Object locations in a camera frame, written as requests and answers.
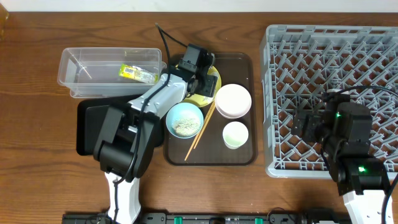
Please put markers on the light blue bowl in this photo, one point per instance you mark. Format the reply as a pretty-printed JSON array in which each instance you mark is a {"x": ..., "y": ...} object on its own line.
[{"x": 180, "y": 111}]

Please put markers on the rice and nuts food waste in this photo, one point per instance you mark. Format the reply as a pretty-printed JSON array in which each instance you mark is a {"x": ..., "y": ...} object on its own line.
[{"x": 186, "y": 127}]

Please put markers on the green yellow snack wrapper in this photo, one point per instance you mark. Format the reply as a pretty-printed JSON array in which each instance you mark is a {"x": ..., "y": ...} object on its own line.
[{"x": 138, "y": 74}]

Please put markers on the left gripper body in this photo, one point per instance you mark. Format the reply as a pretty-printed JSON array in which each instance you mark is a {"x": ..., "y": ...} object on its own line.
[{"x": 208, "y": 85}]

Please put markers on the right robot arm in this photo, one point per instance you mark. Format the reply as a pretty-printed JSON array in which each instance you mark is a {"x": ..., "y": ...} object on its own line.
[{"x": 343, "y": 130}]

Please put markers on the black rectangular waste tray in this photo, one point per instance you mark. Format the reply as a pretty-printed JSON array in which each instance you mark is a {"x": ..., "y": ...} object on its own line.
[{"x": 90, "y": 116}]

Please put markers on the pink white bowl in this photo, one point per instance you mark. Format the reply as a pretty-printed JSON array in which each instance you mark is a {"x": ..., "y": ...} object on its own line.
[{"x": 233, "y": 101}]

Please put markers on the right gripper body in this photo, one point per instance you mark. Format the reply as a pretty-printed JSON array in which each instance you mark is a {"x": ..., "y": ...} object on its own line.
[{"x": 302, "y": 125}]

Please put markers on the white green cup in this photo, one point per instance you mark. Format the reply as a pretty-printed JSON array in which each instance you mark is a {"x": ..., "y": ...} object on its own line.
[{"x": 235, "y": 134}]

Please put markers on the dark brown serving tray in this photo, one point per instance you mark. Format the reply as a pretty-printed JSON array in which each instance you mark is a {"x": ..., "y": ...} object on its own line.
[{"x": 234, "y": 68}]

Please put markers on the grey plastic dishwasher rack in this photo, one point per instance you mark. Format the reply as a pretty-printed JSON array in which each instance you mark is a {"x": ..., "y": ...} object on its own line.
[{"x": 299, "y": 63}]

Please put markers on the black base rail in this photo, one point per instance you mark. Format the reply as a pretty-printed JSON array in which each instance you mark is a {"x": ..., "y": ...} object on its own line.
[{"x": 282, "y": 218}]

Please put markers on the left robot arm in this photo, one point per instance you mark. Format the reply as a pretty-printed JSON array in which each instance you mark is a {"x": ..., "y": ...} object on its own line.
[{"x": 126, "y": 140}]

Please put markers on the clear plastic waste bin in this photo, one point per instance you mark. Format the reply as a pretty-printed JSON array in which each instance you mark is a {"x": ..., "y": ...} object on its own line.
[{"x": 96, "y": 72}]

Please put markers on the yellow round plate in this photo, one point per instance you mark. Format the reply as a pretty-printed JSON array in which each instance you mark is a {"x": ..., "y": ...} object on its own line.
[{"x": 200, "y": 100}]

